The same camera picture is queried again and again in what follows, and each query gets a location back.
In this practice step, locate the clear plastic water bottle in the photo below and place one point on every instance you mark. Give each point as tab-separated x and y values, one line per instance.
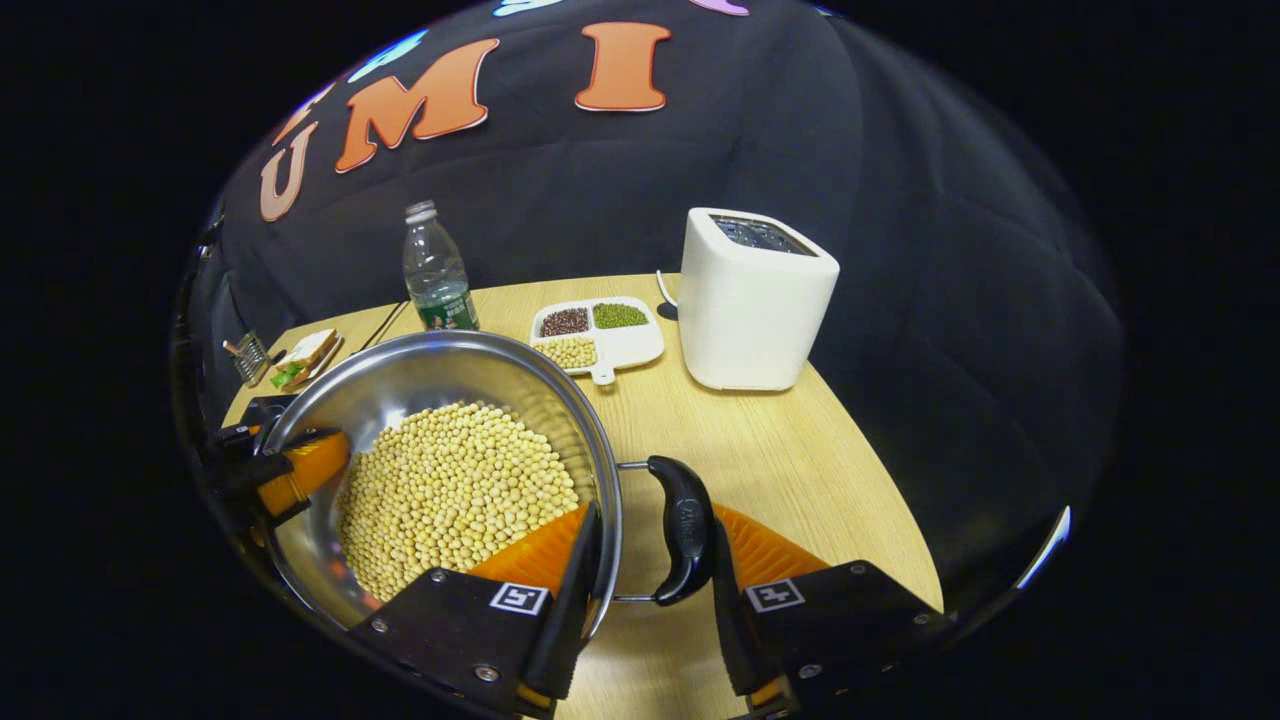
437	270

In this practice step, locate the stainless steel pot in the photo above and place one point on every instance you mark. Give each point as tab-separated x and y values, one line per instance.
420	370

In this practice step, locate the black backdrop cloth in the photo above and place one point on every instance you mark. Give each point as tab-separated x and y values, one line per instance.
600	200

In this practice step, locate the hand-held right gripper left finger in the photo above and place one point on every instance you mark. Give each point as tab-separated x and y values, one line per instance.
575	600

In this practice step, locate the white divided dish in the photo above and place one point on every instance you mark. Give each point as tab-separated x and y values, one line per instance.
630	345

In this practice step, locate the small soybean portion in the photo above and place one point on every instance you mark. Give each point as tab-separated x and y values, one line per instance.
567	352

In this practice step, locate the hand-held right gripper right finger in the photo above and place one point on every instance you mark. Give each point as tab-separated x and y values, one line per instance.
730	640

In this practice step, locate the pile of yellow soybeans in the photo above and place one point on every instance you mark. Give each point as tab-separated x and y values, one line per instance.
450	490

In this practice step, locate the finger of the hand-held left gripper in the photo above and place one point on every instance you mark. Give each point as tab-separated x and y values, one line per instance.
262	410
310	465

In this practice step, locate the sandwich with lettuce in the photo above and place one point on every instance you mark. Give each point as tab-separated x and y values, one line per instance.
305	355

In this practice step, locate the white toaster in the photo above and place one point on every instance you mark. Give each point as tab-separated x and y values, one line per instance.
750	310

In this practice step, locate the pile of green mung beans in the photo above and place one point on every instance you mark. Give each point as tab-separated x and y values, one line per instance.
620	315

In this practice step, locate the pile of dark red beans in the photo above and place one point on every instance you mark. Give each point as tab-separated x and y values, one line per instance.
565	321

